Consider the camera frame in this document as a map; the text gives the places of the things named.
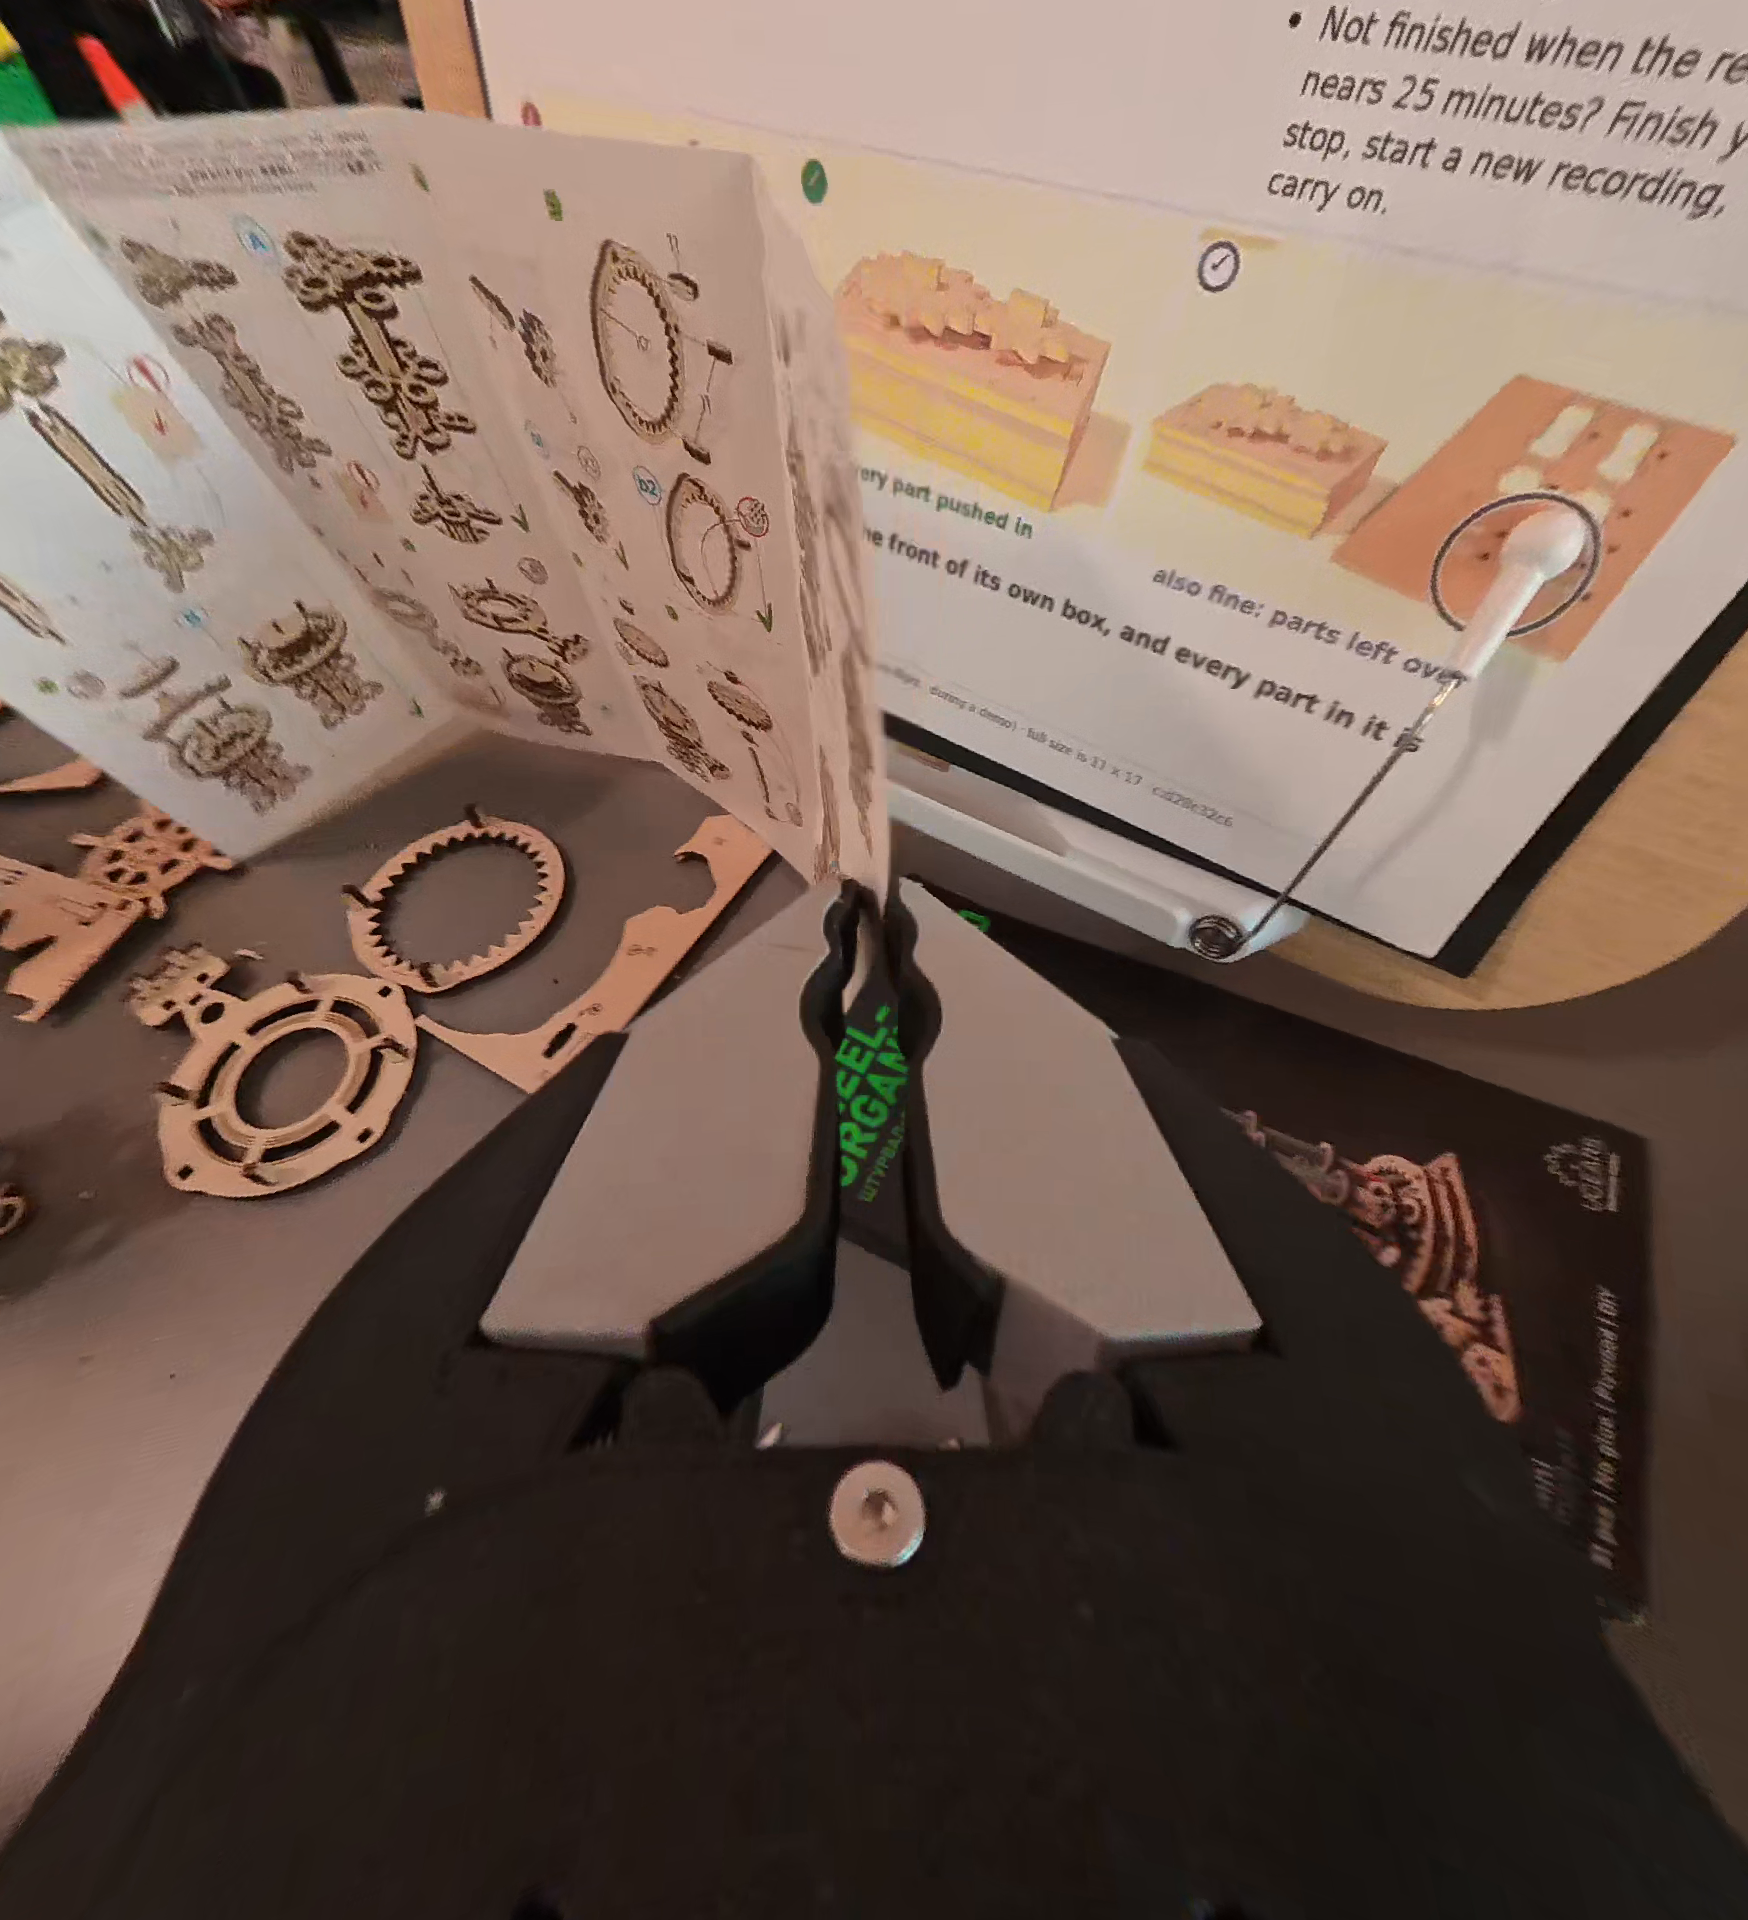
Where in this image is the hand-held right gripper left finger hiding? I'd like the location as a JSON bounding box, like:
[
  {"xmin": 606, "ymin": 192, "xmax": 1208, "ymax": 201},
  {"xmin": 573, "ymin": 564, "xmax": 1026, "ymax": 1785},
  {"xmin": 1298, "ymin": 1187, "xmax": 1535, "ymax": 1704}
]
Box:
[{"xmin": 481, "ymin": 883, "xmax": 855, "ymax": 1414}]

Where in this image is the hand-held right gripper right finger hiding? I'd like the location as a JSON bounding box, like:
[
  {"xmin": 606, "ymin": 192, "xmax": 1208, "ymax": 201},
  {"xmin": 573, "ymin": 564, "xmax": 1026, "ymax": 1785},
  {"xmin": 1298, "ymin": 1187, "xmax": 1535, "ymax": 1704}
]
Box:
[{"xmin": 888, "ymin": 876, "xmax": 1267, "ymax": 1392}]

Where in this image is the wooden toothed ring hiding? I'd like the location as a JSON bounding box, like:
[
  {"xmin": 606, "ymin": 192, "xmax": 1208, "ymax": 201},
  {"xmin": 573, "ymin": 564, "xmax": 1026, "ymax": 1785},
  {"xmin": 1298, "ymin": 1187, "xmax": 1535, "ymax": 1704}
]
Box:
[{"xmin": 347, "ymin": 810, "xmax": 571, "ymax": 998}]

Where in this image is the wooden ring frame with stem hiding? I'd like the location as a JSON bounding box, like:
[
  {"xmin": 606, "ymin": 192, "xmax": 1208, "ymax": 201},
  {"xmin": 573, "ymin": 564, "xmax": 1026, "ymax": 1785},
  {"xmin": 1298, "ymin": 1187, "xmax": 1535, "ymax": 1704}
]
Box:
[{"xmin": 130, "ymin": 945, "xmax": 418, "ymax": 1199}]

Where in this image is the paper instruction sheet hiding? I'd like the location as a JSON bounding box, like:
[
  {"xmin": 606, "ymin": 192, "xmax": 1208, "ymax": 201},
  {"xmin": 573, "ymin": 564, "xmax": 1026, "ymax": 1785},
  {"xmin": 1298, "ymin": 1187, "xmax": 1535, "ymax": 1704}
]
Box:
[{"xmin": 0, "ymin": 105, "xmax": 890, "ymax": 891}]

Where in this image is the curved wooden sheet offcut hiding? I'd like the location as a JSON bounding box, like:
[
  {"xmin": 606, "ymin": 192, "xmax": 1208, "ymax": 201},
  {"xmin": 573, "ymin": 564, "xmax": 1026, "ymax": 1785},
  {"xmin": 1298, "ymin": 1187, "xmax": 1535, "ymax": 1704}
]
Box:
[{"xmin": 416, "ymin": 818, "xmax": 777, "ymax": 1097}]

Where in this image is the white document stand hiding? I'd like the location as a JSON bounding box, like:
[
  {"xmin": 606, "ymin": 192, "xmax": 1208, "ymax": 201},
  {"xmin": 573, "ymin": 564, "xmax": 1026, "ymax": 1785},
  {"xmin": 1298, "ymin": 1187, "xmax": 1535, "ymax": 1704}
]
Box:
[{"xmin": 879, "ymin": 711, "xmax": 1310, "ymax": 965}]

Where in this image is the black kit package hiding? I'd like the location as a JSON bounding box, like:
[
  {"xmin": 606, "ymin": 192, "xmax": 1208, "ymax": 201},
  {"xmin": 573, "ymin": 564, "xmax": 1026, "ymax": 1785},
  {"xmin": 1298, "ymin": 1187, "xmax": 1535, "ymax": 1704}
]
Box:
[{"xmin": 814, "ymin": 901, "xmax": 1656, "ymax": 1621}]

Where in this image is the small wooden sheet fragment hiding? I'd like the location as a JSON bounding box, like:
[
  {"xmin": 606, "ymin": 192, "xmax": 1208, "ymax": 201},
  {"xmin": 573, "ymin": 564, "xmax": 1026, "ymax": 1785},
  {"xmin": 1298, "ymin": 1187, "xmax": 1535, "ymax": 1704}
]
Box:
[{"xmin": 0, "ymin": 831, "xmax": 140, "ymax": 1025}]

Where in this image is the printed instruction poster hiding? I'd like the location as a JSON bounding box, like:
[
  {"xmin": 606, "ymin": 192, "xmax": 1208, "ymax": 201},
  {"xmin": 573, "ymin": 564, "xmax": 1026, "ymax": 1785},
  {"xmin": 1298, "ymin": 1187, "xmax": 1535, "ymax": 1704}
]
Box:
[{"xmin": 468, "ymin": 0, "xmax": 1748, "ymax": 960}]

